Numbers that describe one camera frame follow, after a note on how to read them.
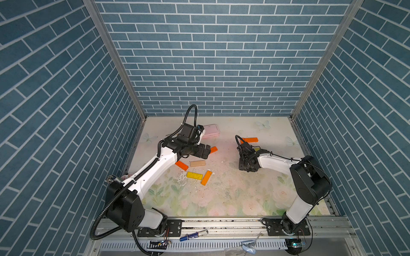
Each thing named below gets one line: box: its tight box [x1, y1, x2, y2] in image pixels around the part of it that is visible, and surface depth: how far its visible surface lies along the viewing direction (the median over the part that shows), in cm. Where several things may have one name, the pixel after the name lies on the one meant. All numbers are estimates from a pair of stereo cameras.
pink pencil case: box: [201, 123, 220, 140], surface depth 113 cm
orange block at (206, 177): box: [200, 170, 213, 187], surface depth 92 cm
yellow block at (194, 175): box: [186, 171, 204, 181], surface depth 92 cm
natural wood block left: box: [190, 160, 206, 167], surface depth 97 cm
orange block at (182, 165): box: [174, 160, 189, 172], surface depth 96 cm
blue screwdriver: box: [179, 229, 208, 242], surface depth 72 cm
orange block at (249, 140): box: [240, 137, 259, 144], surface depth 110 cm
